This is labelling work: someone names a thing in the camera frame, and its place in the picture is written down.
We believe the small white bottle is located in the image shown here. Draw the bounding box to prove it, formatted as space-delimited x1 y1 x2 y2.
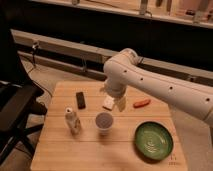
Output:
65 107 81 134

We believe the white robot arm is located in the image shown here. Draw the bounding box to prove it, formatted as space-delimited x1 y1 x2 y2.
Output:
103 48 213 127

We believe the white sponge block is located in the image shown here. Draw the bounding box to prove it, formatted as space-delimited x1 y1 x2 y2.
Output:
102 96 115 110

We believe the white paper cup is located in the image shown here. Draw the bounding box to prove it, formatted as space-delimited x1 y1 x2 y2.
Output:
95 112 113 135

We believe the orange sausage toy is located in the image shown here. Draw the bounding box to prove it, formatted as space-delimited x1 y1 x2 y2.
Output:
133 99 151 108

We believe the black rectangular block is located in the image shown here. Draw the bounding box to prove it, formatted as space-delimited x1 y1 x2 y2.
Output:
76 92 86 109

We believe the wooden table board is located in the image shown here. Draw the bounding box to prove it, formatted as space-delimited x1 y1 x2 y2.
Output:
31 81 188 171

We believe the green ceramic plate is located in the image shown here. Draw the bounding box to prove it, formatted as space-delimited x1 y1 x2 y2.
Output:
134 121 174 161

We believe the black chair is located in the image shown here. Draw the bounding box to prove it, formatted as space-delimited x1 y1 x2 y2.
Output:
0 26 47 165

